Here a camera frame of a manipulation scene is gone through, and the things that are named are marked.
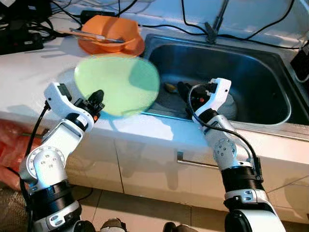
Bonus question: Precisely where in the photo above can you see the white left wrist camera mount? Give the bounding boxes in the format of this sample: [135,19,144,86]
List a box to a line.
[44,82,92,121]

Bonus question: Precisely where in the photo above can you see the light wooden chopstick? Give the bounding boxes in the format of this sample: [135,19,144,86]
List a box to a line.
[57,29,124,43]

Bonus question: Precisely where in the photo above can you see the light green plate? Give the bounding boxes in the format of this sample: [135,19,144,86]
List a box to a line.
[74,54,161,117]

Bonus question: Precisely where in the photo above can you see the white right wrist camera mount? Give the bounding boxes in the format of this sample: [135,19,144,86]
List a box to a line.
[193,78,232,116]

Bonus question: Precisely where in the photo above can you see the black countertop appliance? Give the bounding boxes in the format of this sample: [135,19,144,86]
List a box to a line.
[290,41,309,83]

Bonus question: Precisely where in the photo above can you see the black power strip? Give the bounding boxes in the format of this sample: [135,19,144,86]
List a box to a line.
[0,31,44,54]

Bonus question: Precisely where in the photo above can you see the white cabinet door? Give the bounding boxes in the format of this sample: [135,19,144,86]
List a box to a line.
[116,135,290,208]
[63,130,124,194]

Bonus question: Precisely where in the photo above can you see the silver metal spoon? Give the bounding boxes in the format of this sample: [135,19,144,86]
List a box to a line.
[69,28,126,44]

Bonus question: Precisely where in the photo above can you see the white bowl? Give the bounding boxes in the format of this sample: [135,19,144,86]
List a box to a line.
[220,93,238,120]

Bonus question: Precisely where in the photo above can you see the orange plate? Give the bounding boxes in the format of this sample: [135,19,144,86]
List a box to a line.
[78,39,145,57]

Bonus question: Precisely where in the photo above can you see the metal cabinet door handle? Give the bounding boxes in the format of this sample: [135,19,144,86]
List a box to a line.
[176,151,218,169]

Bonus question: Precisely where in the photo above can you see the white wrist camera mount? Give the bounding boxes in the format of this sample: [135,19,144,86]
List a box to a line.
[193,78,232,116]
[44,82,92,121]

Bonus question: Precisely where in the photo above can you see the gold metal spoon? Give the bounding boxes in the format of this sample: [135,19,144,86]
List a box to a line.
[163,82,177,93]

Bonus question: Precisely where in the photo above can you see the orange bowl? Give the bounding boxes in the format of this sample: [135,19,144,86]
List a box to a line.
[80,14,141,46]

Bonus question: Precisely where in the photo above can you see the black power adapter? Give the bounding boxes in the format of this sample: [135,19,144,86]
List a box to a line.
[80,10,116,22]

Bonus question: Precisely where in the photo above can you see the stainless steel sink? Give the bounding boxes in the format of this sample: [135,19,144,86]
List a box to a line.
[142,33,309,129]

